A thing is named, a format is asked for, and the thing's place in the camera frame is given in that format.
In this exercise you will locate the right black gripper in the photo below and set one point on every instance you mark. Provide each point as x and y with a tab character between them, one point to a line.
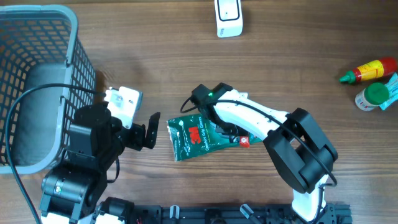
224	130

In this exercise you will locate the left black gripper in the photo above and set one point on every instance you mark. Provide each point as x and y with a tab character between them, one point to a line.
137	130

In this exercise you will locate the red coffee stick sachet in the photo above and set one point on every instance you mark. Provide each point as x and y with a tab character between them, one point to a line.
244	141

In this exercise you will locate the green 3M gloves packet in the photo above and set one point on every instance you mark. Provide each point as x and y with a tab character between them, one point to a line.
193	136

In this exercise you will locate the green lid jar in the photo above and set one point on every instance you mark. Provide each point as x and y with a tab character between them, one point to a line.
372	96

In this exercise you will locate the red sauce bottle green cap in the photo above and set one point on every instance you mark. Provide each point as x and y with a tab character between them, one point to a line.
375	69

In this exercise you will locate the light teal tissue pack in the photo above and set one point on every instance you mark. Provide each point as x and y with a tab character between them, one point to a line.
392	86

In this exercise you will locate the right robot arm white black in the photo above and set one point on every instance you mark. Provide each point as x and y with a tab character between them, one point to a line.
300	151

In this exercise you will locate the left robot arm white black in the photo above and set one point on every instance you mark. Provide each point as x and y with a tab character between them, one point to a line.
71	189

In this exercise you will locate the white barcode scanner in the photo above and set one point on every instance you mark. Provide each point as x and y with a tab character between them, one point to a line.
229	18

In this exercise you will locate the grey plastic mesh basket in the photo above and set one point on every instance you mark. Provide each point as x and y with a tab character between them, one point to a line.
46	76

